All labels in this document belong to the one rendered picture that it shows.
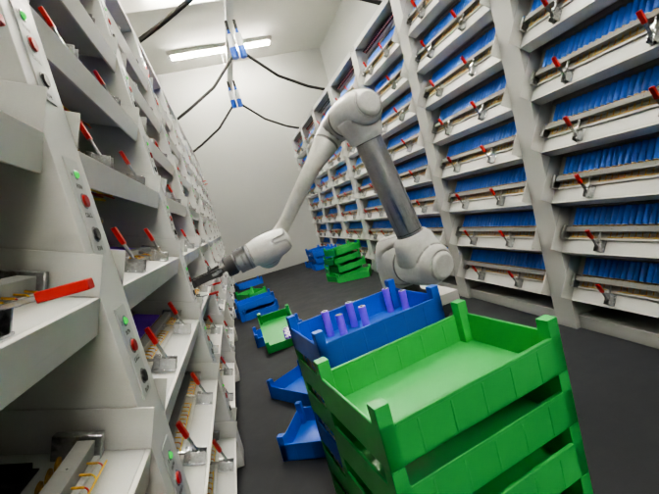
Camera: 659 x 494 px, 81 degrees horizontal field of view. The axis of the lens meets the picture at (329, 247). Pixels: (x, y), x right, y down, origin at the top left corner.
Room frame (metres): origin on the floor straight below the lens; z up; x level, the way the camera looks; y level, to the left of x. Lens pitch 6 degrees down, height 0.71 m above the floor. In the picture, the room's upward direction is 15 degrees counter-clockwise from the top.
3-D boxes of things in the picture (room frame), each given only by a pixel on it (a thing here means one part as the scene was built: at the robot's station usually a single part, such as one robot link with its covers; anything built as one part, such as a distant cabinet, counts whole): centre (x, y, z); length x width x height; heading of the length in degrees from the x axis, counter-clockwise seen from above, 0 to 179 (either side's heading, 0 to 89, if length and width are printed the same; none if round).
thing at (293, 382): (1.51, 0.22, 0.04); 0.30 x 0.20 x 0.08; 47
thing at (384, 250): (1.63, -0.26, 0.41); 0.18 x 0.16 x 0.22; 23
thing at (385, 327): (0.86, -0.03, 0.44); 0.30 x 0.20 x 0.08; 111
